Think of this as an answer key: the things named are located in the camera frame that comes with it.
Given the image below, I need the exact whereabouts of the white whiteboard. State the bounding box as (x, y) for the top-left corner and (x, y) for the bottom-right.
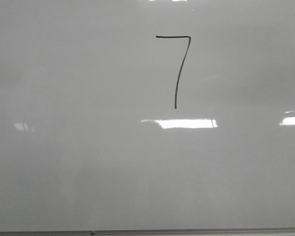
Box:
(0, 0), (295, 231)

